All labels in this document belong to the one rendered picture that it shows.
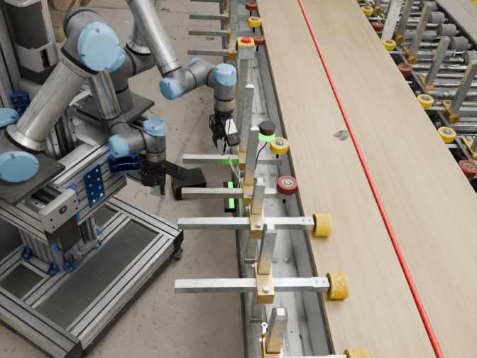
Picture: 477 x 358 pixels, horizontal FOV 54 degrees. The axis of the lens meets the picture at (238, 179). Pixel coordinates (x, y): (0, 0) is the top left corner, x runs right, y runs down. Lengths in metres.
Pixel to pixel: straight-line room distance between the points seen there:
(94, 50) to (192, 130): 2.29
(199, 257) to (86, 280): 0.66
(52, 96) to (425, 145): 1.55
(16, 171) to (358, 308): 1.09
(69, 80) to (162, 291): 1.47
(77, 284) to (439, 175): 1.71
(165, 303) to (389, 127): 1.42
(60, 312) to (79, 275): 0.21
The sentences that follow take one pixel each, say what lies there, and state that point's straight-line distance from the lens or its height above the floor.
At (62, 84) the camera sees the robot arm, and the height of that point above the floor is 1.42.
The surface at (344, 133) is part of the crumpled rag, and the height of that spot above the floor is 0.91.
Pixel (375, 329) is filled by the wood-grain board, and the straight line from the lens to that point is 1.50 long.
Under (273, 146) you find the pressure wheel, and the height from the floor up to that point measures 0.91.
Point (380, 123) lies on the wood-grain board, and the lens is 2.27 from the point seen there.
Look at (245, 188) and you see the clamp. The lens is 1.82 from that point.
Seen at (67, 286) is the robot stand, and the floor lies 0.21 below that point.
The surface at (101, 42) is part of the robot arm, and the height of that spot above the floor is 1.53.
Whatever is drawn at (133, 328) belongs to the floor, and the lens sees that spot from 2.47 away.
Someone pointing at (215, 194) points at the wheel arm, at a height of 0.85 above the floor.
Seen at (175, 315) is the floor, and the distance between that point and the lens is 2.48.
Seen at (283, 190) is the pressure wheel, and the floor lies 0.90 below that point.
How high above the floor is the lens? 2.12
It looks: 42 degrees down
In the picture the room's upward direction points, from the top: 5 degrees clockwise
